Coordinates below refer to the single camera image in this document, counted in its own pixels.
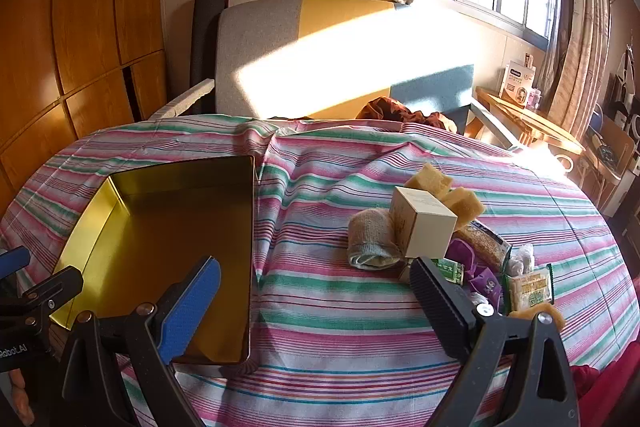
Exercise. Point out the cream cardboard box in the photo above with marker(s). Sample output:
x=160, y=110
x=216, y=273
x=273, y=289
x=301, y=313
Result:
x=425, y=222

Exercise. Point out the pink green striped blanket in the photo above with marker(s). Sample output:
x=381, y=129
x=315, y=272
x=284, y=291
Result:
x=325, y=322

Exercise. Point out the person's left hand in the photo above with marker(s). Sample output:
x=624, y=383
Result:
x=15, y=397

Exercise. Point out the gold metal tin box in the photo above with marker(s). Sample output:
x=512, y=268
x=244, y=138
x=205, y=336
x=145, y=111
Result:
x=150, y=232

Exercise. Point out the green edged cracker packet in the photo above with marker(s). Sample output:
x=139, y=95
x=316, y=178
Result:
x=530, y=289

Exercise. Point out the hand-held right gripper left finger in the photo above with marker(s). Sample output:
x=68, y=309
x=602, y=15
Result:
x=192, y=307

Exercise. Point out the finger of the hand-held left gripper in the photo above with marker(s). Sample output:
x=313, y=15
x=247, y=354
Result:
x=12, y=261
x=50, y=289

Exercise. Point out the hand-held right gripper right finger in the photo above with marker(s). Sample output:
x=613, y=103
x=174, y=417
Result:
x=440, y=307

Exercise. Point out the yellow sponge block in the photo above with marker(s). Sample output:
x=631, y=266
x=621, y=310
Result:
x=550, y=318
x=427, y=179
x=465, y=207

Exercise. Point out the cluttered storage rack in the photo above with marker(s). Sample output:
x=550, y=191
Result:
x=620, y=107

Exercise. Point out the hanging beige curtain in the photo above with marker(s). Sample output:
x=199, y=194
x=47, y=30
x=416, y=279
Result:
x=580, y=32

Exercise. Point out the wooden wardrobe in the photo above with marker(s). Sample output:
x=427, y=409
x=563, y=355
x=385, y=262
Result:
x=75, y=7

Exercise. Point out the brown cardboard box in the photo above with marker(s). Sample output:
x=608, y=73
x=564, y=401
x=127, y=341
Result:
x=615, y=139

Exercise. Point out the brown crumpled cloth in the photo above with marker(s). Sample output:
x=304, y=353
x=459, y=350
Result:
x=385, y=109

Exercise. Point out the cereal bar packet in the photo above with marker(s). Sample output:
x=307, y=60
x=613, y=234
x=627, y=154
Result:
x=482, y=242

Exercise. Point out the green tea box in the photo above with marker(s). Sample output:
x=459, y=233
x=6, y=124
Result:
x=447, y=269

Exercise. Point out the white printed carton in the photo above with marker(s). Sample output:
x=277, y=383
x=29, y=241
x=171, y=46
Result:
x=517, y=84

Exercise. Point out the grey yellow blue sofa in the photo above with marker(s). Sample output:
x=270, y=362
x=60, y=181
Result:
x=260, y=57

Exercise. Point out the white plastic item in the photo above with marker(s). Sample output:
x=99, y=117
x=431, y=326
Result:
x=520, y=259

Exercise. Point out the purple snack packet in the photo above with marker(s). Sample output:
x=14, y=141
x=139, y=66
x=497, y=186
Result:
x=487, y=282
x=457, y=252

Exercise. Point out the wooden side table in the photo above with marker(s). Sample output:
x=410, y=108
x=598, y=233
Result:
x=540, y=122

